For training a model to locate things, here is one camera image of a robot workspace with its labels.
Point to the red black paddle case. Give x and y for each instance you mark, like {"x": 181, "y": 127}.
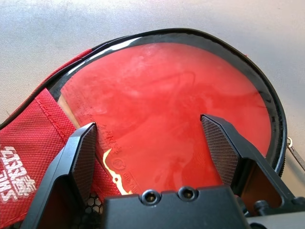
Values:
{"x": 28, "y": 124}

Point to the red ping-pong paddle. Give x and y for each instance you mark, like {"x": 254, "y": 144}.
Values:
{"x": 155, "y": 95}

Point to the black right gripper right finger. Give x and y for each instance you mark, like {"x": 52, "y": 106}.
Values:
{"x": 247, "y": 164}

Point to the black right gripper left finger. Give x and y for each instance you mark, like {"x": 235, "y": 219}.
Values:
{"x": 59, "y": 171}

